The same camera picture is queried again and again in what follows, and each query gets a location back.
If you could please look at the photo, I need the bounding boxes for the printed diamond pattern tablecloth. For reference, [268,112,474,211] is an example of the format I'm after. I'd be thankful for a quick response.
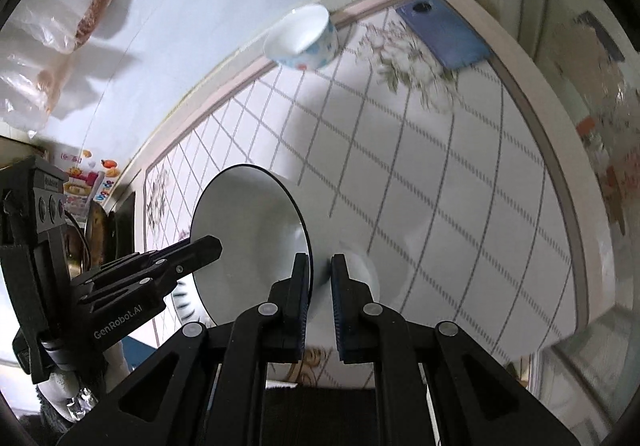
[142,6,576,392]

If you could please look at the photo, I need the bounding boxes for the blue smartphone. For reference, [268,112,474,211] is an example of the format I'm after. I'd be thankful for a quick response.
[395,0,493,72]

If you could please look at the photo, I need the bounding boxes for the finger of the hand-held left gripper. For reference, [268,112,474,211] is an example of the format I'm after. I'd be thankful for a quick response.
[72,235,223,314]

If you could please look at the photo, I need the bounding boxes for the white bowl with dark rim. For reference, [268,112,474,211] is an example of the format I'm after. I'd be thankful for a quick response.
[190,164,383,329]

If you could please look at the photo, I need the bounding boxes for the plastic bag with orange contents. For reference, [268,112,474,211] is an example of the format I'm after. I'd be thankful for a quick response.
[0,46,68,132]

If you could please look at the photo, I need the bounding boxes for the colourful wall stickers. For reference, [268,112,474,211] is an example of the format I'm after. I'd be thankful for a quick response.
[57,148,123,207]

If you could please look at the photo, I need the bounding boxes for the patterned glass sliding door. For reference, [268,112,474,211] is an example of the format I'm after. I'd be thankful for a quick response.
[520,0,640,427]

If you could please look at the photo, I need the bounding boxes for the plastic bag with red contents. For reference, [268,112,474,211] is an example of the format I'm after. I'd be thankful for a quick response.
[0,0,123,57]

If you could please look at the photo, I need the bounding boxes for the white bowl with blue pattern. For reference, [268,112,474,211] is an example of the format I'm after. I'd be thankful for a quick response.
[263,4,339,72]

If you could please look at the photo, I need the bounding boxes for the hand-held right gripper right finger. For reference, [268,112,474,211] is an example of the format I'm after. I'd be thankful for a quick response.
[330,253,581,446]

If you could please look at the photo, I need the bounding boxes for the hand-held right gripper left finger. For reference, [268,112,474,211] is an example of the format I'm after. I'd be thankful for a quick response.
[57,252,313,446]

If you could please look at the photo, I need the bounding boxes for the black induction cooktop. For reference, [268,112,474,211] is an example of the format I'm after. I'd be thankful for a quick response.
[117,191,137,257]

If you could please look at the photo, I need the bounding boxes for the white plate with striped rim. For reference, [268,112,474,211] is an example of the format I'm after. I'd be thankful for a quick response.
[170,276,208,324]

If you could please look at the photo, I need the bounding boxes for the dark wok with handle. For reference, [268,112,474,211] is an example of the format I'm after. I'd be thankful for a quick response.
[82,203,118,272]

